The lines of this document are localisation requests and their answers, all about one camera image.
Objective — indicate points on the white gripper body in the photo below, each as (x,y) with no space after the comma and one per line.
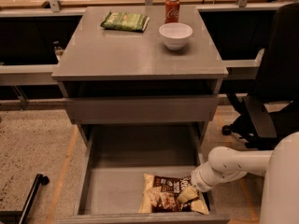
(199,181)

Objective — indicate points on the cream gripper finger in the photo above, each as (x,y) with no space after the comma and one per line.
(188,194)

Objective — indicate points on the brown sea salt chip bag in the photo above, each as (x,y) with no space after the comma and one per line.
(160,194)

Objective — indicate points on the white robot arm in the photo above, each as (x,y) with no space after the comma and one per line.
(279,166)

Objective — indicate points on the closed grey top drawer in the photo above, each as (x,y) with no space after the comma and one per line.
(128,110)

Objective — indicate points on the open grey middle drawer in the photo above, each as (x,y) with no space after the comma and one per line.
(111,187)

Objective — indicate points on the grey drawer cabinet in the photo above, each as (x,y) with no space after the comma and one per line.
(101,63)

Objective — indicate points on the green chip bag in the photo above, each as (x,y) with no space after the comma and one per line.
(125,21)

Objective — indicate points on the black office chair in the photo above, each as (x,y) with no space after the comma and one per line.
(270,110)

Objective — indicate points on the white ceramic bowl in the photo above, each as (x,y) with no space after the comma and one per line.
(175,35)

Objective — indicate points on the black metal stand base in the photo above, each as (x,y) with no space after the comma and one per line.
(20,217)

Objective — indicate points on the red coca-cola can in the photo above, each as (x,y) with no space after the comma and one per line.
(171,11)

